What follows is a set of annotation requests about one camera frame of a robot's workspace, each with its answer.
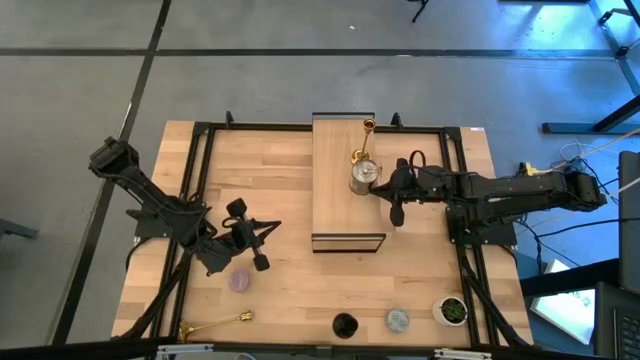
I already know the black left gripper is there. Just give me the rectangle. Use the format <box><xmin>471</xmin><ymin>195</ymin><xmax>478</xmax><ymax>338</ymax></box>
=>
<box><xmin>219</xmin><ymin>197</ymin><xmax>283</xmax><ymax>274</ymax></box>

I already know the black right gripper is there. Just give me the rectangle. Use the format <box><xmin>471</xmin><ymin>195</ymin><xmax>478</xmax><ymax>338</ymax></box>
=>
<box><xmin>369</xmin><ymin>157</ymin><xmax>451</xmax><ymax>228</ymax></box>

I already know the gold candlestick holder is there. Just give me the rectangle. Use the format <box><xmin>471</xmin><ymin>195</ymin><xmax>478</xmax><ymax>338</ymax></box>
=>
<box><xmin>178</xmin><ymin>309</ymin><xmax>255</xmax><ymax>343</ymax></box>
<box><xmin>349</xmin><ymin>117</ymin><xmax>378</xmax><ymax>165</ymax></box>

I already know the round pink candle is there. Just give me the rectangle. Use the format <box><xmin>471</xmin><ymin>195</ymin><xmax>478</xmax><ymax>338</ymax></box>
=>
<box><xmin>227</xmin><ymin>269</ymin><xmax>252</xmax><ymax>294</ymax></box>

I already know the grey speckled round candle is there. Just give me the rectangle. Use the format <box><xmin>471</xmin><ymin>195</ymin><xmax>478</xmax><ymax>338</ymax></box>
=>
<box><xmin>385</xmin><ymin>307</ymin><xmax>411</xmax><ymax>334</ymax></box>

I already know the white pot with green plant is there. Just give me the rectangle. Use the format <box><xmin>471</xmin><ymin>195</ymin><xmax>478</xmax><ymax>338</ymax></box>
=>
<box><xmin>431</xmin><ymin>295</ymin><xmax>470</xmax><ymax>328</ymax></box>

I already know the black stand leg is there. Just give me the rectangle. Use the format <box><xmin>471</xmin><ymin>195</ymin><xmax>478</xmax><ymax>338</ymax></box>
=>
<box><xmin>405</xmin><ymin>0</ymin><xmax>432</xmax><ymax>24</ymax></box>

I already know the black desk bar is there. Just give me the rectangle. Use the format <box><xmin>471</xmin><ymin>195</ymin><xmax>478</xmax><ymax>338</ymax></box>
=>
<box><xmin>519</xmin><ymin>258</ymin><xmax>621</xmax><ymax>299</ymax></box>

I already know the white lit screen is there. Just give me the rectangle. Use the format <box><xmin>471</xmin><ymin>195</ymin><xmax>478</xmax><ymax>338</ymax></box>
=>
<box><xmin>529</xmin><ymin>258</ymin><xmax>597</xmax><ymax>346</ymax></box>

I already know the black rig crossbar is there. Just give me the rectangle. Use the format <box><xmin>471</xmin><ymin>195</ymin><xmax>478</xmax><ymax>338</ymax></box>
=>
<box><xmin>0</xmin><ymin>338</ymin><xmax>640</xmax><ymax>360</ymax></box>

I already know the black desk leg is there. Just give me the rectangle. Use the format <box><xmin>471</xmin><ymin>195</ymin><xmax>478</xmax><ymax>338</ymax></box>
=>
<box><xmin>542</xmin><ymin>93</ymin><xmax>640</xmax><ymax>136</ymax></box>

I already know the black monitor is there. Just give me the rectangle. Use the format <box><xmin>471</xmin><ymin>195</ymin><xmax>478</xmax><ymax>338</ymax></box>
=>
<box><xmin>618</xmin><ymin>149</ymin><xmax>640</xmax><ymax>296</ymax></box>

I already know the grey chair base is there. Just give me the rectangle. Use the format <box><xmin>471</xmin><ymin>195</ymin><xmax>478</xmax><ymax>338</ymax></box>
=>
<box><xmin>0</xmin><ymin>218</ymin><xmax>39</xmax><ymax>241</ymax></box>

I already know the black laptop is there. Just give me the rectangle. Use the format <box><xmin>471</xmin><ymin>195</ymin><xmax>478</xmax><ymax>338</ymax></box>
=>
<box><xmin>593</xmin><ymin>281</ymin><xmax>640</xmax><ymax>360</ymax></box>

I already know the wooden shelf riser black frame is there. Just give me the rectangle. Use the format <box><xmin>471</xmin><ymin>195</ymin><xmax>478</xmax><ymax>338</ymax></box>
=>
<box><xmin>310</xmin><ymin>111</ymin><xmax>388</xmax><ymax>254</ymax></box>

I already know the black metal table frame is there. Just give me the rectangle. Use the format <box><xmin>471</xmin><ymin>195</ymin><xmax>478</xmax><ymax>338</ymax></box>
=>
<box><xmin>117</xmin><ymin>110</ymin><xmax>534</xmax><ymax>351</ymax></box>

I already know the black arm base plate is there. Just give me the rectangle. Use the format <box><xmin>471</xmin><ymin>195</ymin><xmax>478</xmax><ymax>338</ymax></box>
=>
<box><xmin>445</xmin><ymin>204</ymin><xmax>517</xmax><ymax>247</ymax></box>
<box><xmin>127</xmin><ymin>207</ymin><xmax>174</xmax><ymax>240</ymax></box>

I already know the silver metal bracket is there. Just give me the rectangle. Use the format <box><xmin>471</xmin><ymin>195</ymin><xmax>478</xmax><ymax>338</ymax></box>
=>
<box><xmin>432</xmin><ymin>347</ymin><xmax>494</xmax><ymax>360</ymax></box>
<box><xmin>155</xmin><ymin>343</ymin><xmax>215</xmax><ymax>360</ymax></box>

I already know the black cable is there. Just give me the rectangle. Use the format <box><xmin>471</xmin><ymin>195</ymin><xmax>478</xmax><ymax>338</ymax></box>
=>
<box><xmin>534</xmin><ymin>216</ymin><xmax>640</xmax><ymax>240</ymax></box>

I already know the beige cable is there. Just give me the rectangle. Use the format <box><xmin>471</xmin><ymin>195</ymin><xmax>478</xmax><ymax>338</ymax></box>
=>
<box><xmin>602</xmin><ymin>177</ymin><xmax>640</xmax><ymax>201</ymax></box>

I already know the grey metal table frame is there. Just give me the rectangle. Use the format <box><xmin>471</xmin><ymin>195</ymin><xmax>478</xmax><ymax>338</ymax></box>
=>
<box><xmin>587</xmin><ymin>0</ymin><xmax>640</xmax><ymax>96</ymax></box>

